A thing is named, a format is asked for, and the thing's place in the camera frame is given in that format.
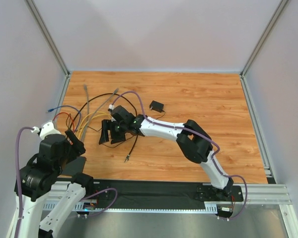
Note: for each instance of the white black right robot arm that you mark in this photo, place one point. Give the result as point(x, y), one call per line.
point(195, 144)

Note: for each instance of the black network switch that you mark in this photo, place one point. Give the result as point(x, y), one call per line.
point(75, 166)

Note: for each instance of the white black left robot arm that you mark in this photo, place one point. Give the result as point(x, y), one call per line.
point(35, 180)

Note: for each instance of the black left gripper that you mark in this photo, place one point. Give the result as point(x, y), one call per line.
point(73, 140)

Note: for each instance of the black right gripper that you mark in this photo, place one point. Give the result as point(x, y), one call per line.
point(114, 131)

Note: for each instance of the black power adapter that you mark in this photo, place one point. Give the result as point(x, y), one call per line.
point(156, 106)

